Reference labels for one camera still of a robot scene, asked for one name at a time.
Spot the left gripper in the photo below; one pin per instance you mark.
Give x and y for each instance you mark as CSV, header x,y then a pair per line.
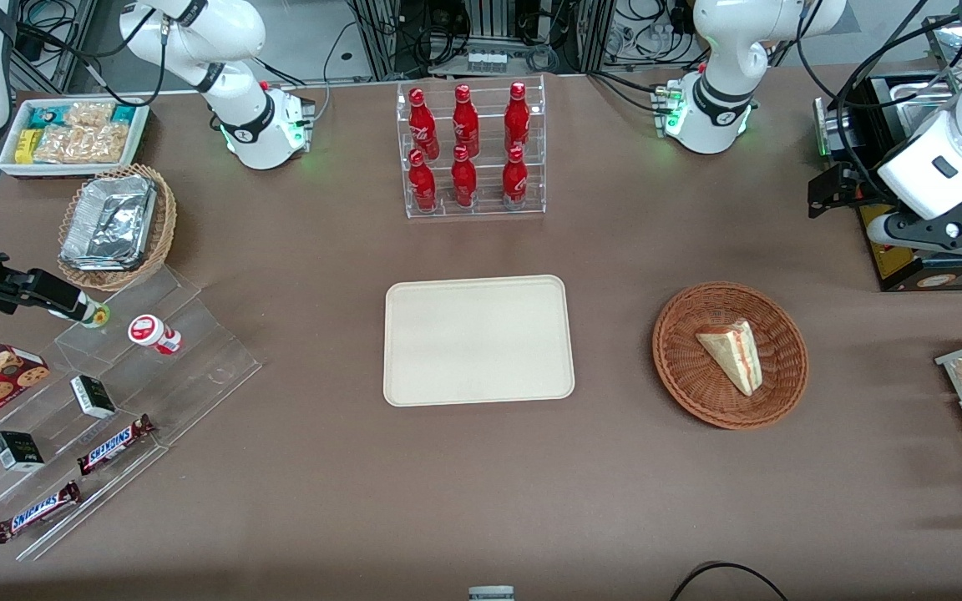
x,y
856,186

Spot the triangular sandwich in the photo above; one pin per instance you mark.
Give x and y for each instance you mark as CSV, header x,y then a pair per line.
x,y
731,351

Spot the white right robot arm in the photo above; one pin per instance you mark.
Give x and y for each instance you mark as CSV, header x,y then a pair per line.
x,y
239,125

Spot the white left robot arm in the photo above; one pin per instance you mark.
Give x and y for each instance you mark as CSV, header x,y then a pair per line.
x,y
727,50

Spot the light wicker basket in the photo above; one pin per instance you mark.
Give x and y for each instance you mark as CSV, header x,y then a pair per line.
x,y
165,225

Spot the brown round wicker basket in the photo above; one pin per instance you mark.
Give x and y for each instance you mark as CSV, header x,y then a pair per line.
x,y
690,367

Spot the beige plastic tray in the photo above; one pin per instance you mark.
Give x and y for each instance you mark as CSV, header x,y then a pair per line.
x,y
478,340

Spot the small green bottle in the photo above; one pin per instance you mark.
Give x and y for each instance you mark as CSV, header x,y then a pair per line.
x,y
98,316

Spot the black food warmer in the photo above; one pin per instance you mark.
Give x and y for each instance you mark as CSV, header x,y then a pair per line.
x,y
890,250

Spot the aluminium foil container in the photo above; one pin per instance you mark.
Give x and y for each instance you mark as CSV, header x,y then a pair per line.
x,y
109,221

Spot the yellow snack packet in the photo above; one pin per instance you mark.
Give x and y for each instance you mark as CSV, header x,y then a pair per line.
x,y
25,146

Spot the red white yogurt bottle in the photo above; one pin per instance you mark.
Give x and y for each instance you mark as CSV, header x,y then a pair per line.
x,y
151,332

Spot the small black box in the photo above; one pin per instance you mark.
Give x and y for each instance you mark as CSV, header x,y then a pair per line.
x,y
17,452
93,397

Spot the steel warmer pan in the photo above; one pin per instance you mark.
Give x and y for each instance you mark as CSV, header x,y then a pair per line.
x,y
932,93

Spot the teal snack packet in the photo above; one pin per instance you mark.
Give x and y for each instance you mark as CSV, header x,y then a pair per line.
x,y
123,114
43,117

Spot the Snickers chocolate bar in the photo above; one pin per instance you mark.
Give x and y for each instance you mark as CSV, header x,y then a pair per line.
x,y
113,445
37,512

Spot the clear acrylic stepped display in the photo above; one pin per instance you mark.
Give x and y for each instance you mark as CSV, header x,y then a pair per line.
x,y
205,367

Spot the white rectangular snack bin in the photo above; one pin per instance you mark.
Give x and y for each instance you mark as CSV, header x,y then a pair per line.
x,y
140,133

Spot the red soda bottle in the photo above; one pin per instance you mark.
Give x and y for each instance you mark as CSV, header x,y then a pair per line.
x,y
464,182
517,121
422,185
514,182
465,125
422,125

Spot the clear acrylic bottle rack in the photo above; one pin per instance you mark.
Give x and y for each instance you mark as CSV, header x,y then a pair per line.
x,y
489,209

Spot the grey power strip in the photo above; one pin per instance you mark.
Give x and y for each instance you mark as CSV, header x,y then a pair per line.
x,y
487,63

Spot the small grey box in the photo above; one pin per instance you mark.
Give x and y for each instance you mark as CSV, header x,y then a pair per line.
x,y
491,593

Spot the aluminium frame rack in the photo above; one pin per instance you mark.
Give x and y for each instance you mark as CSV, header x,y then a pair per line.
x,y
381,37

